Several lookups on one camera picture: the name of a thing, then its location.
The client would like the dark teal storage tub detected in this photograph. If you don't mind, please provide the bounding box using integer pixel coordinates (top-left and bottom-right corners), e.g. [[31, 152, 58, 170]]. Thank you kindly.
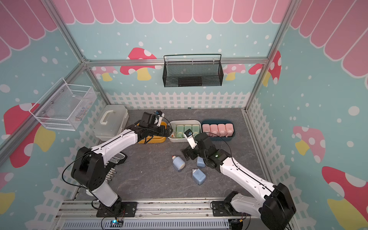
[[201, 119, 236, 141]]

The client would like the black drill bit rack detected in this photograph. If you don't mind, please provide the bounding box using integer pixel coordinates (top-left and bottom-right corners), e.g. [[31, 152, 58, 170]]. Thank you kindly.
[[105, 167, 117, 183]]

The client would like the green circuit board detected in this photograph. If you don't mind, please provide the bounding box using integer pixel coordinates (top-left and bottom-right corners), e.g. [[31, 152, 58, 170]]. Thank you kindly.
[[109, 219, 124, 228]]

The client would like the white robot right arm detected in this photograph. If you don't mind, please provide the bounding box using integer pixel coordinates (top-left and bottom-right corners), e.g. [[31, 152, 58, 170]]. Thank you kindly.
[[182, 129, 296, 230]]

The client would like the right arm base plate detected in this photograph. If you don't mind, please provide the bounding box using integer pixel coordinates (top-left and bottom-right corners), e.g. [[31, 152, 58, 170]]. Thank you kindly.
[[210, 201, 232, 217]]

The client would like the black digital scale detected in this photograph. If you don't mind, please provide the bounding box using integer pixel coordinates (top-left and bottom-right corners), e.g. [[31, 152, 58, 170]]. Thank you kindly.
[[109, 152, 127, 165]]

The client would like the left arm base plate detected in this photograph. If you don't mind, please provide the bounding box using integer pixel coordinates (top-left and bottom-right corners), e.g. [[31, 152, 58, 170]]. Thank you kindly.
[[96, 201, 138, 218]]

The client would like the pink sharpener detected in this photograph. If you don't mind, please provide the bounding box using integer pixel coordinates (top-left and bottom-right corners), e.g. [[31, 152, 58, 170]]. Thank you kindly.
[[218, 124, 227, 137], [225, 123, 234, 137], [210, 124, 219, 137], [202, 124, 212, 137]]

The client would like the pale green round sharpener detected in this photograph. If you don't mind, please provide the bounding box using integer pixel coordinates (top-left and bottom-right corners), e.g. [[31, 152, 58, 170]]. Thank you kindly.
[[170, 126, 177, 139]]

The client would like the white plastic storage tub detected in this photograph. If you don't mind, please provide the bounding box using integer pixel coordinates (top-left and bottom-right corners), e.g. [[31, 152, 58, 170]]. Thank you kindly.
[[169, 120, 202, 143]]

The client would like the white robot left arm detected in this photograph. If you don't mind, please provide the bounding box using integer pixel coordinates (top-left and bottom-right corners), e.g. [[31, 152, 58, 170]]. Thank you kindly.
[[71, 111, 172, 208]]

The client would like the white lidded plastic case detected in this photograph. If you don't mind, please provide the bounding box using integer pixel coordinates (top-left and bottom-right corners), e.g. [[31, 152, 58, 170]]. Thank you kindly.
[[93, 104, 129, 141]]

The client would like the white wire wall basket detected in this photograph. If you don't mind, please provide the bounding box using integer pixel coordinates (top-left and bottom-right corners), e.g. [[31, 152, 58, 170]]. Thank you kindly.
[[29, 78, 97, 131]]

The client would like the black wire mesh basket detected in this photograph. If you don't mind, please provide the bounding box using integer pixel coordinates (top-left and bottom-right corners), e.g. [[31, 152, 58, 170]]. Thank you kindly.
[[163, 54, 224, 88]]

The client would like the blue sharpener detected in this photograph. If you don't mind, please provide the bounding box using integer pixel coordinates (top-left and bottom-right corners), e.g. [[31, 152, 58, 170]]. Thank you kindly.
[[192, 169, 207, 185], [196, 157, 206, 168], [172, 156, 186, 172]]

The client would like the yellow plastic storage tub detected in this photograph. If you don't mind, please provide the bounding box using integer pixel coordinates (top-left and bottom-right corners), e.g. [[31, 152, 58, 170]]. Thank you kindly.
[[138, 136, 167, 144]]

